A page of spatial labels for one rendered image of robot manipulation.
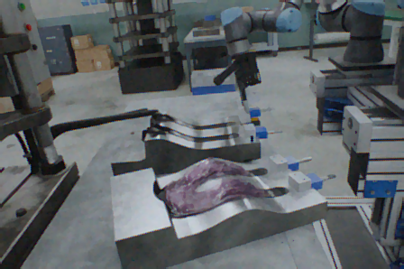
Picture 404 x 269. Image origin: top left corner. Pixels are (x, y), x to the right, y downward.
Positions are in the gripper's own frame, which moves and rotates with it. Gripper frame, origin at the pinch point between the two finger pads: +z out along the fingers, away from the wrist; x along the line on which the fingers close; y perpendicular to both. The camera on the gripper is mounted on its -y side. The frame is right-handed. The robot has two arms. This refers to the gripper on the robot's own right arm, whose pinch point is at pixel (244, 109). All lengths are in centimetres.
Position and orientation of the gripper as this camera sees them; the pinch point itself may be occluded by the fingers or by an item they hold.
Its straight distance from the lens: 114.9
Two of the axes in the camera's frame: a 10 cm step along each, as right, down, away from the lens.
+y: 9.7, -2.2, -1.0
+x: 0.4, -2.7, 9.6
